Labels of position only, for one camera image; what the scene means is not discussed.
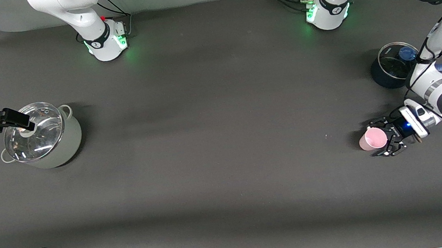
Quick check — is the large glass pot lid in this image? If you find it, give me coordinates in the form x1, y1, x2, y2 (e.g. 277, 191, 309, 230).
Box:
0, 100, 68, 165

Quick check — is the dark blue saucepan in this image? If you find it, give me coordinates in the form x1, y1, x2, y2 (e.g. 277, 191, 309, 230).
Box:
368, 37, 442, 91

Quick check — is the pale green cooking pot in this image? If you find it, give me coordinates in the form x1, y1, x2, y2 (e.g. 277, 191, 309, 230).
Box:
0, 98, 86, 174

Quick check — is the pink plastic cup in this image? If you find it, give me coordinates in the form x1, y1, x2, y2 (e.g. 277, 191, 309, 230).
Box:
357, 125, 389, 152

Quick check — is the glass lid with blue knob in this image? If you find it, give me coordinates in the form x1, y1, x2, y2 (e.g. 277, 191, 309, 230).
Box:
376, 40, 423, 83

